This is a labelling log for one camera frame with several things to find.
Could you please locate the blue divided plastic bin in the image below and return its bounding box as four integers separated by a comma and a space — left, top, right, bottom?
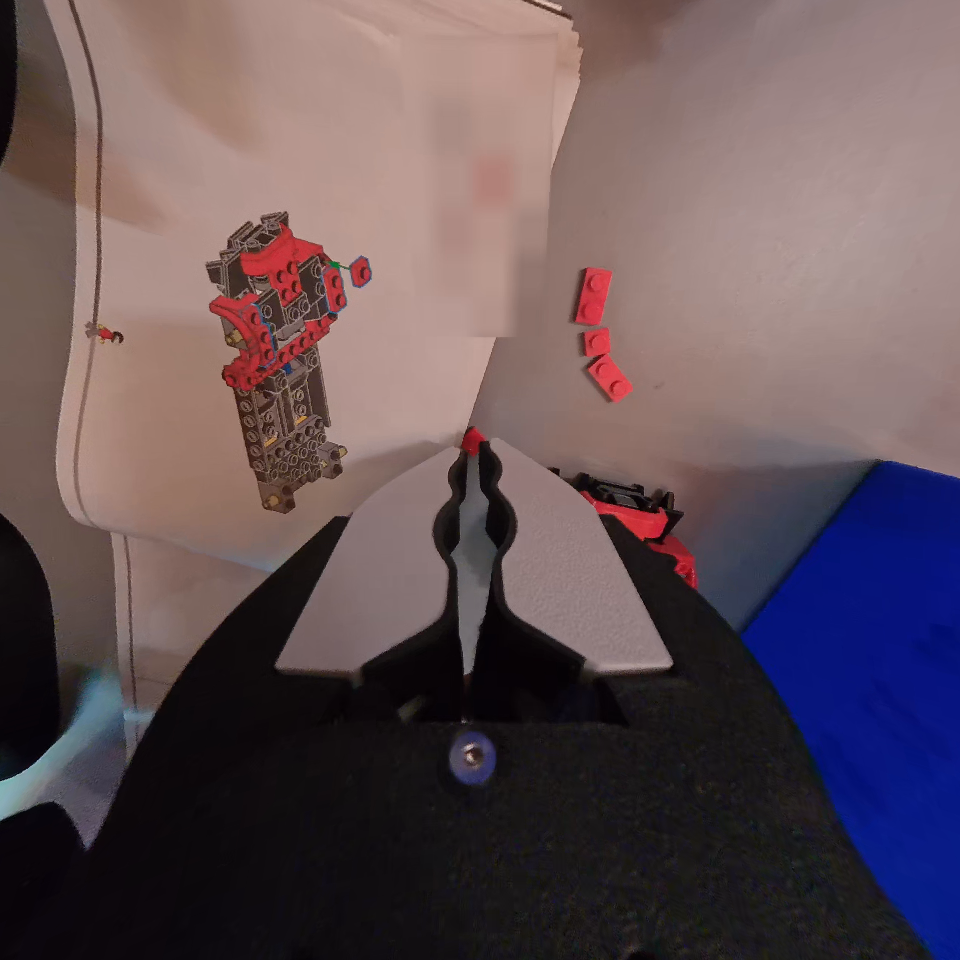
741, 459, 960, 960

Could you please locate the person's black sweater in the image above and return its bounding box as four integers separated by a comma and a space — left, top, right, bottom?
0, 801, 87, 960

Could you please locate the red and black lego car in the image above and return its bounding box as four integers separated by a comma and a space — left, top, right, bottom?
549, 468, 700, 591

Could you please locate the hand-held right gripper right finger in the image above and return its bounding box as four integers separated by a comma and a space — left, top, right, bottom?
478, 438, 675, 688

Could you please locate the lego instruction booklet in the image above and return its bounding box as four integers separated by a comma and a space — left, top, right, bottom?
56, 0, 585, 755

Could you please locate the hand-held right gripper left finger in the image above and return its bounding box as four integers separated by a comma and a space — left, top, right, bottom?
276, 447, 462, 685

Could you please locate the red two-stud lego plate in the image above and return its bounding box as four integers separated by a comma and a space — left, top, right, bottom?
574, 267, 614, 327
588, 354, 634, 405

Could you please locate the black dimpled cushion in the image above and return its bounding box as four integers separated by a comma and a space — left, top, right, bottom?
0, 513, 63, 760
0, 0, 19, 165

